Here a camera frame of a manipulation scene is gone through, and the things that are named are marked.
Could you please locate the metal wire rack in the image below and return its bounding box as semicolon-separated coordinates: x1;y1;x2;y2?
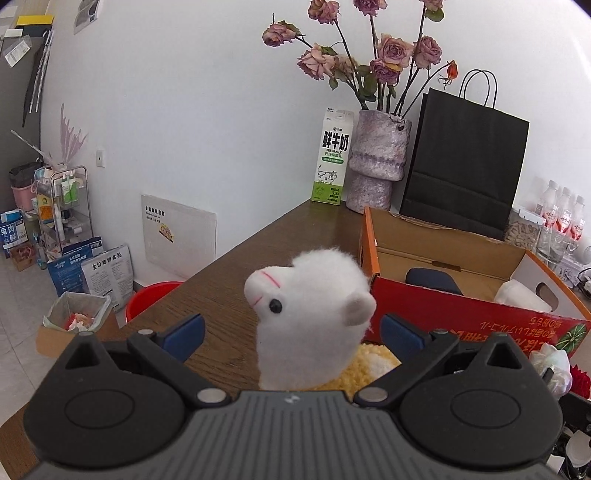
34;165;95;259

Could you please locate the white and yellow alpaca plush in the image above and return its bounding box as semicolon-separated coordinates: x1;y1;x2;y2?
244;249;402;402

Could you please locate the clear glass cup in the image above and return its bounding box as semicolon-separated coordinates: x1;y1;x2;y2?
536;226;571;264

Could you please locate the blue pet food bag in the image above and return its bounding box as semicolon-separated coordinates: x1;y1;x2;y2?
47;237;105;298

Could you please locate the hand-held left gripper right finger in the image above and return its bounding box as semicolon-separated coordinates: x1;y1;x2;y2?
355;313;525;409

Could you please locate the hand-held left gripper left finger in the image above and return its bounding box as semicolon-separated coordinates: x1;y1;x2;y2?
65;314;232;409

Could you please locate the red fabric flower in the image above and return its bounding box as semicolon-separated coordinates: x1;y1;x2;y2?
571;364;591;398

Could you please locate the white and green milk carton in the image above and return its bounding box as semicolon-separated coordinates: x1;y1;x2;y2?
311;109;355;206

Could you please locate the red plastic bucket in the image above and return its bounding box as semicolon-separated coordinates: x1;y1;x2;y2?
124;281;185;324

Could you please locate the purple mottled vase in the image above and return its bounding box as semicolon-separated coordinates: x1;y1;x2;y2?
345;109;413;214

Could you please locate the clear jar of seeds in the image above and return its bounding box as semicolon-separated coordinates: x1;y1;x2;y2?
503;208;546;254

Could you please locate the red and orange cardboard box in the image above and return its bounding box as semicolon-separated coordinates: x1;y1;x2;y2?
359;206;591;365

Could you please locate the wall poster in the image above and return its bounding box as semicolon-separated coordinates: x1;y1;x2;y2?
74;0;102;35

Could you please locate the dried pink rose bouquet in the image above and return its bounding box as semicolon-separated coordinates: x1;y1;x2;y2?
262;0;460;116

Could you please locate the cardboard trash box with bag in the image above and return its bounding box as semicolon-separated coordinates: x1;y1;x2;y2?
36;291;122;358

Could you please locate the white wall panel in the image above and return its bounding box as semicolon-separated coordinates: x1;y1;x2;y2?
141;194;218;280

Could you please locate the black paper bag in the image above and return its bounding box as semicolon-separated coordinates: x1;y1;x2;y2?
399;69;530;241

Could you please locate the white fabric flower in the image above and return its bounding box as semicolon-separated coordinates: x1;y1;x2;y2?
529;343;573;398

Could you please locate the white pet food bag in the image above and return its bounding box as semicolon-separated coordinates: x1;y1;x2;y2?
81;244;134;310

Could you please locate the pink feather wall sticker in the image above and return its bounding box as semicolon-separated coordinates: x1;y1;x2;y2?
58;104;88;167

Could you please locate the pink bin with black bag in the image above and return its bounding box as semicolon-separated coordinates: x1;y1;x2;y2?
9;161;44;213

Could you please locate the clear tissue packet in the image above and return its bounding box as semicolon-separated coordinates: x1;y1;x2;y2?
494;280;552;313

